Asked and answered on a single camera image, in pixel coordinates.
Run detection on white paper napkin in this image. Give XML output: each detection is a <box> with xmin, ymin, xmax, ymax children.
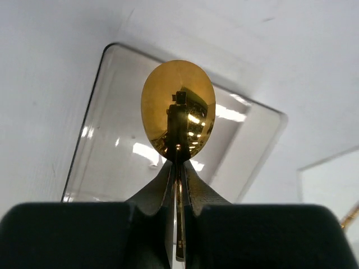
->
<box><xmin>297</xmin><ymin>146</ymin><xmax>358</xmax><ymax>220</ymax></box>

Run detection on gold spoon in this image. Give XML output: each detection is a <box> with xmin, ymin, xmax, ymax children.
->
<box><xmin>141</xmin><ymin>60</ymin><xmax>216</xmax><ymax>262</ymax></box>

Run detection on gold fork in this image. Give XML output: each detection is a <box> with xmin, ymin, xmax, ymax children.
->
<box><xmin>340</xmin><ymin>205</ymin><xmax>358</xmax><ymax>229</ymax></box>

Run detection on clear plastic utensil tray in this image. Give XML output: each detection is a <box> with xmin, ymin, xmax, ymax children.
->
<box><xmin>62</xmin><ymin>43</ymin><xmax>286</xmax><ymax>202</ymax></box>

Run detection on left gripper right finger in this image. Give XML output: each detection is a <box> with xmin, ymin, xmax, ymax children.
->
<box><xmin>182</xmin><ymin>162</ymin><xmax>358</xmax><ymax>268</ymax></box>

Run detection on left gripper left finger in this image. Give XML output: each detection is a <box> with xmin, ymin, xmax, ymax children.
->
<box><xmin>1</xmin><ymin>162</ymin><xmax>174</xmax><ymax>268</ymax></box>

